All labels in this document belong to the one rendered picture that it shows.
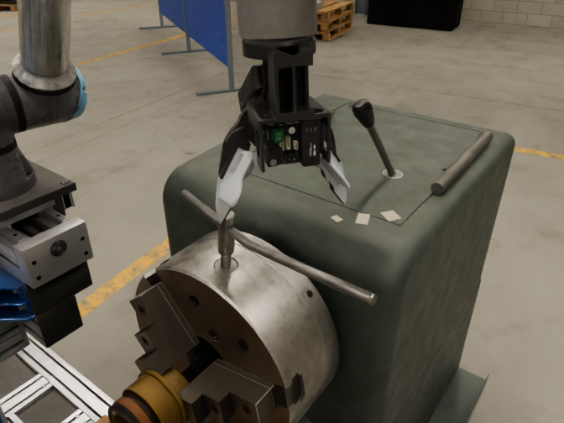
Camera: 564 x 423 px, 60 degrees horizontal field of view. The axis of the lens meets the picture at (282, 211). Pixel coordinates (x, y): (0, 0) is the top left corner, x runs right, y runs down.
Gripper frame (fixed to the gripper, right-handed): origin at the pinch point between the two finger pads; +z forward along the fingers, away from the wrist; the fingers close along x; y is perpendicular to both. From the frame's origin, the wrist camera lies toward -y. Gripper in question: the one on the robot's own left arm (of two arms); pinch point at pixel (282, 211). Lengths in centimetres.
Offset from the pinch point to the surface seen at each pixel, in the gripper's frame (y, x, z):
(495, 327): -96, 123, 134
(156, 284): -9.6, -16.6, 13.9
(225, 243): -4.4, -6.7, 5.9
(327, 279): 11.0, 1.9, 2.6
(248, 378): 3.0, -6.5, 22.7
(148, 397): 3.0, -19.3, 21.9
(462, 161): -20.0, 38.0, 7.1
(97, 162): -335, -67, 117
